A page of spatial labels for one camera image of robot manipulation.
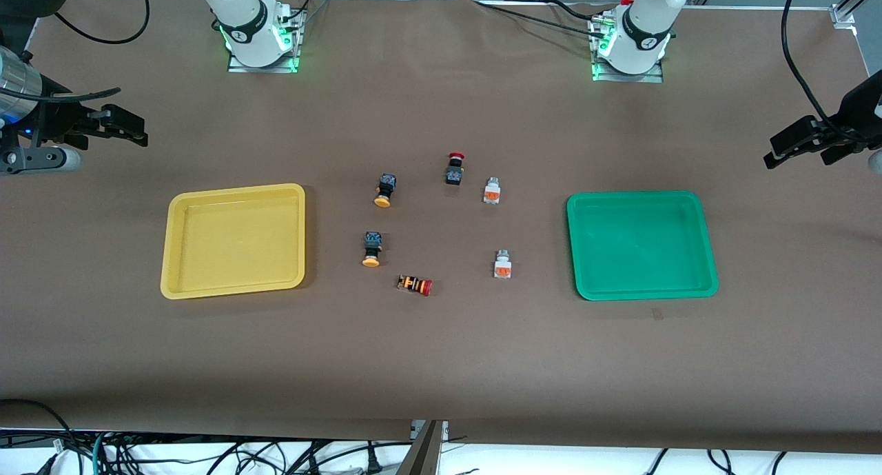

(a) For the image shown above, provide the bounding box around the yellow mushroom push button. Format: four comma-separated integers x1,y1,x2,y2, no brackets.
361,230,384,268
373,173,398,208

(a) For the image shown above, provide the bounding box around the yellow plastic tray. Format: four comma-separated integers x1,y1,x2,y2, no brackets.
160,183,307,301

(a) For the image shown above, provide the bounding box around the green plastic tray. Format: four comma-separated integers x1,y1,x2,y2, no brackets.
566,190,720,302

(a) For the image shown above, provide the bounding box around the red button orange body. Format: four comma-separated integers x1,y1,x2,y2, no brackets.
397,274,434,298

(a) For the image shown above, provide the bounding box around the brown paper table cover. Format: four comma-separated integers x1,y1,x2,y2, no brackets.
0,0,882,455

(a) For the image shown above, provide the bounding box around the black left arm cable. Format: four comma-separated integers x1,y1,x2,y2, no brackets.
781,0,865,143

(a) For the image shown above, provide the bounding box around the aluminium frame corner post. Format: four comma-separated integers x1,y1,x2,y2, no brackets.
829,0,882,29

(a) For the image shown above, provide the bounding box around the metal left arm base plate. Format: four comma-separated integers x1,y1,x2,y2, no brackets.
590,14,665,84

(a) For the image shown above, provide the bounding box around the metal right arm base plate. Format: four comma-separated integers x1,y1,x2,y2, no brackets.
227,6,307,74

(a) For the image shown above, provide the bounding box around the black floor cable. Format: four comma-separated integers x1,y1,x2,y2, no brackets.
0,398,87,475

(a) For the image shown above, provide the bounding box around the black base power cable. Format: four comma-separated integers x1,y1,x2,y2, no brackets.
471,0,611,38

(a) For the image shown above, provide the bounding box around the green floor cable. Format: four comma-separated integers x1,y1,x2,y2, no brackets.
90,432,114,475

